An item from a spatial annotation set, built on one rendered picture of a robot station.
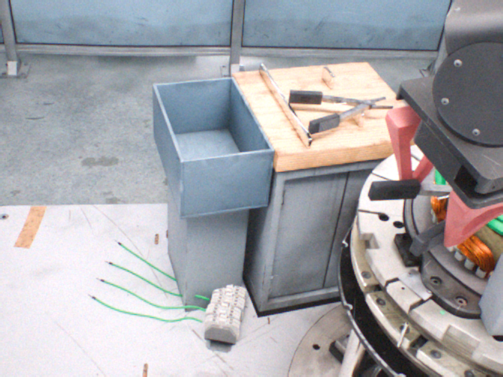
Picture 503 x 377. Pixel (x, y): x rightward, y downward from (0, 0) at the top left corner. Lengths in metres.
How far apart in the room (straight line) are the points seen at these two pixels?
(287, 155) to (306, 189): 0.07
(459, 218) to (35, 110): 2.46
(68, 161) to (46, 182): 0.14
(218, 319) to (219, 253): 0.09
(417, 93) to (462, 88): 0.13
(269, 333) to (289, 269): 0.09
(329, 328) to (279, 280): 0.09
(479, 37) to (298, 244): 0.56
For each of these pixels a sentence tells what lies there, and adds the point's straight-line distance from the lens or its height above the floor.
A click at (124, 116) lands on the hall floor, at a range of 2.71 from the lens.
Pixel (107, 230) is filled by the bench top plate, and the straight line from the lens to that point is 1.03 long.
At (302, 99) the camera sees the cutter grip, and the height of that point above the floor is 1.09.
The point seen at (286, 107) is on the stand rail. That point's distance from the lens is 0.77.
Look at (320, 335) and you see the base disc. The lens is 0.87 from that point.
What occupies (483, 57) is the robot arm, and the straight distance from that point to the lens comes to 0.32.
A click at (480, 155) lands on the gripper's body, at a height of 1.25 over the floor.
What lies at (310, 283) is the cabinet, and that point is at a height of 0.82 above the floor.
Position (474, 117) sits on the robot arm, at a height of 1.32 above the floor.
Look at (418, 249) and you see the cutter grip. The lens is 0.47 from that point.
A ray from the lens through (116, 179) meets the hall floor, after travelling 2.37.
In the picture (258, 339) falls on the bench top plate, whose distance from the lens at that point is 0.88.
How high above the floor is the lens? 1.48
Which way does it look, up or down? 39 degrees down
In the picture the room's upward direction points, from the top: 6 degrees clockwise
